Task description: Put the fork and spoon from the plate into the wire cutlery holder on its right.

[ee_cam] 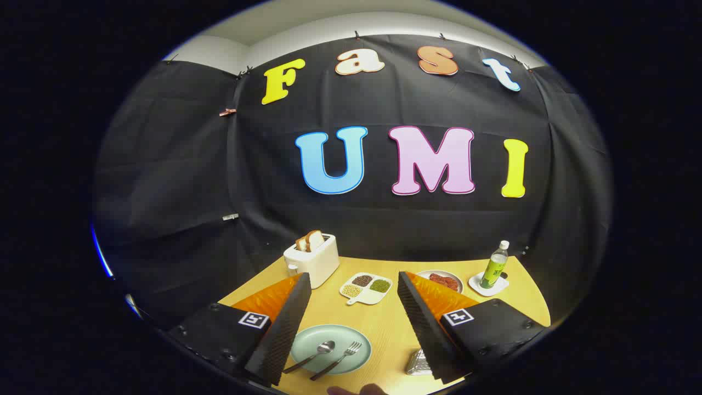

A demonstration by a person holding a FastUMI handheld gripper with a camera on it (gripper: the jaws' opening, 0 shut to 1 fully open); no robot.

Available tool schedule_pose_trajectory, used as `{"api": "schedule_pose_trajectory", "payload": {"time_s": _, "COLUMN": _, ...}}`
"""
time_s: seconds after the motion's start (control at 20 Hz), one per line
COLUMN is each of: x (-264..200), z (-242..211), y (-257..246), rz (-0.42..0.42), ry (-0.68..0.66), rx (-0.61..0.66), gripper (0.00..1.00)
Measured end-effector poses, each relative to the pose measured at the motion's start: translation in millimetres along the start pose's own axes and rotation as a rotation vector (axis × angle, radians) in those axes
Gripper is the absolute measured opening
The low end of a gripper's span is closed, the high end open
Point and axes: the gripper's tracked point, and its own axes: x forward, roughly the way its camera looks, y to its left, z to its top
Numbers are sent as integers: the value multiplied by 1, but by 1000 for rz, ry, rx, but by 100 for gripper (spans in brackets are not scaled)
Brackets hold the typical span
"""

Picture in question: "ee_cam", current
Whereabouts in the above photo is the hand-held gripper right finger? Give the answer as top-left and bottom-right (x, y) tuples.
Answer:
(397, 270), (550, 385)

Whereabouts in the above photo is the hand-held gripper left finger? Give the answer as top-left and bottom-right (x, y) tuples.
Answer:
(167, 273), (312, 386)

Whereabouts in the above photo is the metal spoon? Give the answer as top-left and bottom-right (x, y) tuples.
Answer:
(282, 340), (336, 375)

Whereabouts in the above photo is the metal fork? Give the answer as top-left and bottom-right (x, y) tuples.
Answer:
(310, 341), (363, 381)

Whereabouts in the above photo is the metal drainer basket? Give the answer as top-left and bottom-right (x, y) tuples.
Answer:
(406, 349), (434, 376)

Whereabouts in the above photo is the white oval plate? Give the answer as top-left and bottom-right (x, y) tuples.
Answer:
(416, 269), (464, 295)

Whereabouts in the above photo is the white divided tray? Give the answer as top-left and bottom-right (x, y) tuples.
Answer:
(339, 273), (393, 306)

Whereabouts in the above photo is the light green plate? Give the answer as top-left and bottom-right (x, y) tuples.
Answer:
(290, 324), (372, 376)

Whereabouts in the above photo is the white toaster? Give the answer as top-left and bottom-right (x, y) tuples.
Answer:
(284, 234), (341, 289)

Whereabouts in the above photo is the white coaster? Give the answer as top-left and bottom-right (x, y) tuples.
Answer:
(468, 272), (509, 297)

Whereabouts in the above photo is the green drink bottle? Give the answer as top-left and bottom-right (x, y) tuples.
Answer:
(480, 240), (510, 289)

